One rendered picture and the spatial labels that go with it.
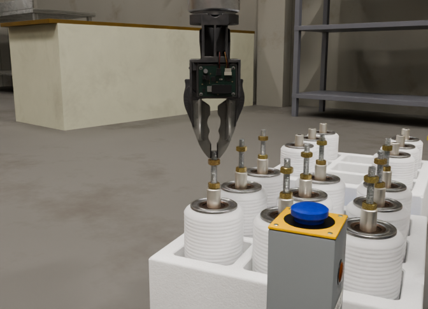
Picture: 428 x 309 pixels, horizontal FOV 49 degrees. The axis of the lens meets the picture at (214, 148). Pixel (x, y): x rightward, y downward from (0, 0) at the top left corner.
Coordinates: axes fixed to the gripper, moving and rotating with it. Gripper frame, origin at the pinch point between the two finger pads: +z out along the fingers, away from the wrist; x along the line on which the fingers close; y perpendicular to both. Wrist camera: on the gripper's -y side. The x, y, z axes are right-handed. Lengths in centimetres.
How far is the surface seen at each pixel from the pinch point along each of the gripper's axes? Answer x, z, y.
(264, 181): 10.2, 9.8, -16.0
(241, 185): 5.1, 8.6, -8.9
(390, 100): 126, 17, -245
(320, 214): 10.3, 1.7, 26.5
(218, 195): 0.6, 7.2, 1.5
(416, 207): 46, 19, -27
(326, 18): 101, -44, -329
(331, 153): 37, 15, -65
